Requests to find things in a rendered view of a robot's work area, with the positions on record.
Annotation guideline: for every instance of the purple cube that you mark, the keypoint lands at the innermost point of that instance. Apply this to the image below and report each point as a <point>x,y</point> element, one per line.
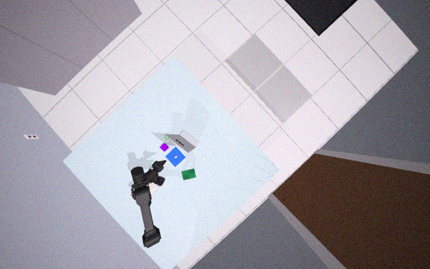
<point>164,147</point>

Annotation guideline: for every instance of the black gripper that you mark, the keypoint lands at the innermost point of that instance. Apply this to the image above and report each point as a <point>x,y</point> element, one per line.
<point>157,168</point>

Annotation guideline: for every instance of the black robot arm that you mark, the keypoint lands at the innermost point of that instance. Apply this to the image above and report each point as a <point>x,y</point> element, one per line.
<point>141,194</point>

